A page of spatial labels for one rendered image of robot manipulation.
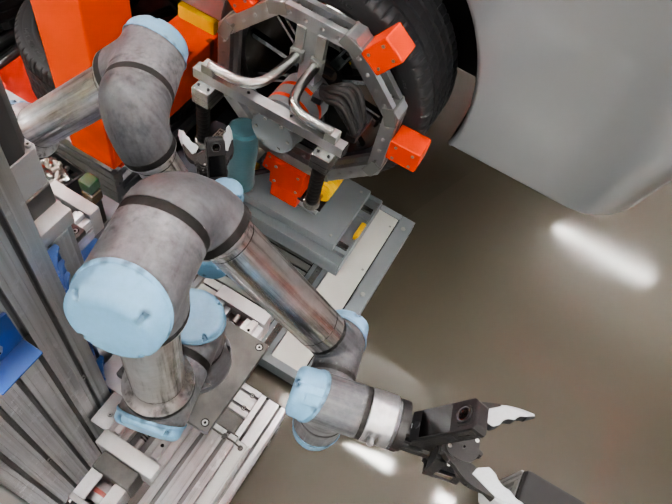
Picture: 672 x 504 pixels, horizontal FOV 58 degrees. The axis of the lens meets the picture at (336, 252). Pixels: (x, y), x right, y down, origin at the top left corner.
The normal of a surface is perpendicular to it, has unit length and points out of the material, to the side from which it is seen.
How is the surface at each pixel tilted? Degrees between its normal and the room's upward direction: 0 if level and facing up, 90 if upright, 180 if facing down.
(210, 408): 0
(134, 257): 2
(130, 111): 44
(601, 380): 0
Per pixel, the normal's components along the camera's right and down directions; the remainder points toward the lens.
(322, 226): 0.18, -0.51
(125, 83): 0.04, -0.17
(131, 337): -0.24, 0.72
